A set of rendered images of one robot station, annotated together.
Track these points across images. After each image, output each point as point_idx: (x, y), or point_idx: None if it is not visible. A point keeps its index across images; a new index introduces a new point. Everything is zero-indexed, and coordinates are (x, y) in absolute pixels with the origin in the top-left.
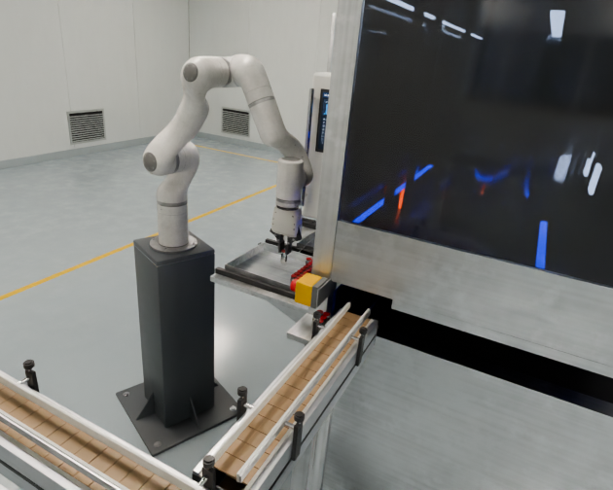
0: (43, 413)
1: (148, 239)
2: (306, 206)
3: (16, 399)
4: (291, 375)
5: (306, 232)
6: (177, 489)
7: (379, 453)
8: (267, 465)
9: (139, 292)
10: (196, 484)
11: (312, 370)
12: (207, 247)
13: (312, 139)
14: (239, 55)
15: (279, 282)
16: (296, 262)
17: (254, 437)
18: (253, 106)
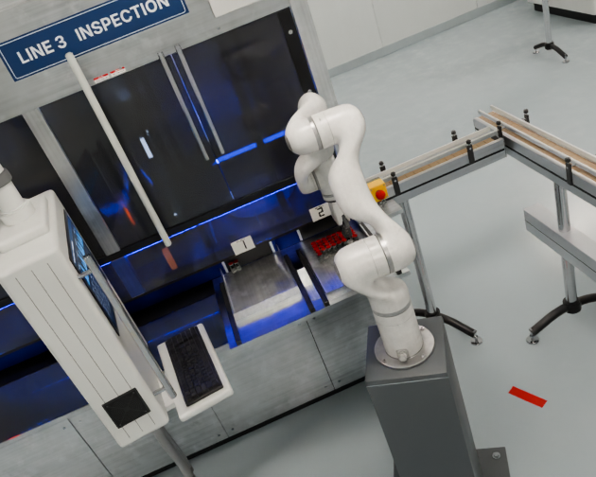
0: (563, 162)
1: (429, 366)
2: (162, 406)
3: (578, 169)
4: (432, 167)
5: (253, 323)
6: (512, 135)
7: None
8: (474, 138)
9: (460, 415)
10: (505, 125)
11: (420, 167)
12: (372, 330)
13: (111, 326)
14: (314, 95)
15: (369, 236)
16: (322, 273)
17: (472, 146)
18: None
